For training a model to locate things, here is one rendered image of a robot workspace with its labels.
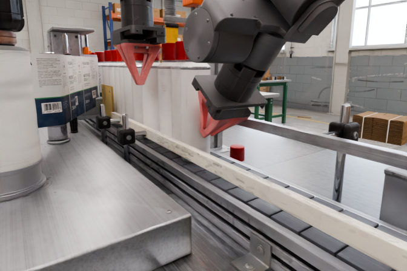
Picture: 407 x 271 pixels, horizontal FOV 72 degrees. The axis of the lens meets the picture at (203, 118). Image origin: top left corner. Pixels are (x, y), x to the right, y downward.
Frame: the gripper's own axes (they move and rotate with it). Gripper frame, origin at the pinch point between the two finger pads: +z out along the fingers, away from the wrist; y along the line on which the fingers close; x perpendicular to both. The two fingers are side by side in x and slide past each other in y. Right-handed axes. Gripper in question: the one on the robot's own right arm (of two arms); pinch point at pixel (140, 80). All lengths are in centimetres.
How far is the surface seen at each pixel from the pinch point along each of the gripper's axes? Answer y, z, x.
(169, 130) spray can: 1.6, 10.0, 5.0
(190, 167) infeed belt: 13.3, 13.6, 2.5
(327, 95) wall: -292, 56, 549
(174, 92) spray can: 5.6, 2.1, 4.2
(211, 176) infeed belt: 18.3, 13.7, 3.1
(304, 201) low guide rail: 35.1, 10.4, 1.7
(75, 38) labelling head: -42.3, -11.0, -2.1
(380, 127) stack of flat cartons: -118, 78, 390
